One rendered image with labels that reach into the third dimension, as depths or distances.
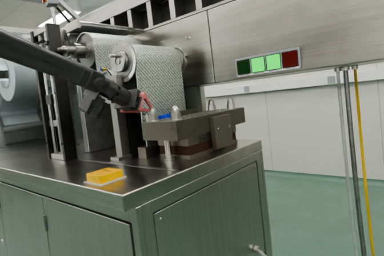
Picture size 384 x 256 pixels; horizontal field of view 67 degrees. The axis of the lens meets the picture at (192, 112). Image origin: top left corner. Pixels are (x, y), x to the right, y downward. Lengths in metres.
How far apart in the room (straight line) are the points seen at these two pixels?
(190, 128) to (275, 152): 2.90
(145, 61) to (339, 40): 0.64
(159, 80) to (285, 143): 2.74
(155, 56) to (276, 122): 2.73
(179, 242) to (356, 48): 0.75
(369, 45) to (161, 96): 0.69
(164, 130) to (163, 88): 0.26
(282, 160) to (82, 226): 3.06
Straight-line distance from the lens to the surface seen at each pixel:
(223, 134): 1.02
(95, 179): 0.81
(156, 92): 1.09
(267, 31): 1.10
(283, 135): 3.67
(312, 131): 3.54
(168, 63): 1.15
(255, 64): 1.11
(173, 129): 0.88
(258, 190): 1.17
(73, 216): 0.99
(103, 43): 1.28
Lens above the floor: 1.10
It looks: 3 degrees down
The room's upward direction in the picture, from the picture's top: 6 degrees counter-clockwise
